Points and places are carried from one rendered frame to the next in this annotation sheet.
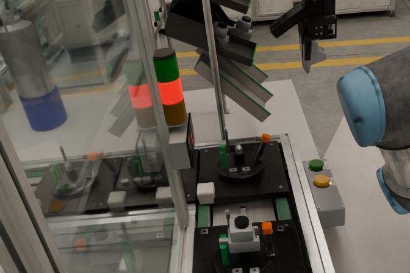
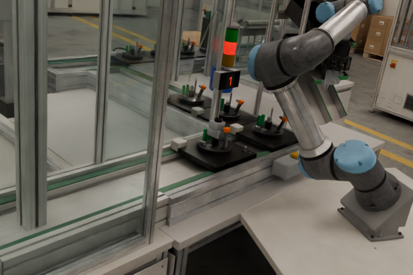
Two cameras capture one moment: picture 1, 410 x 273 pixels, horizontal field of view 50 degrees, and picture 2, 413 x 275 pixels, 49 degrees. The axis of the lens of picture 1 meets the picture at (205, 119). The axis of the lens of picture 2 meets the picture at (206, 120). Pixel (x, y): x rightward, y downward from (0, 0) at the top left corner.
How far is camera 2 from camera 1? 1.18 m
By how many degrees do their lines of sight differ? 34
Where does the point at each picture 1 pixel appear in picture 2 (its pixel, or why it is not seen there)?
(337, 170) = not seen: hidden behind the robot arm
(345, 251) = (275, 191)
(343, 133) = not seen: hidden behind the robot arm
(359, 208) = (311, 189)
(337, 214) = (283, 169)
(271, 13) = not seen: outside the picture
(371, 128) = (249, 64)
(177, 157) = (215, 80)
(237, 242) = (211, 128)
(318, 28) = (334, 61)
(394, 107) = (259, 56)
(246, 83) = (319, 104)
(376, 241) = (295, 199)
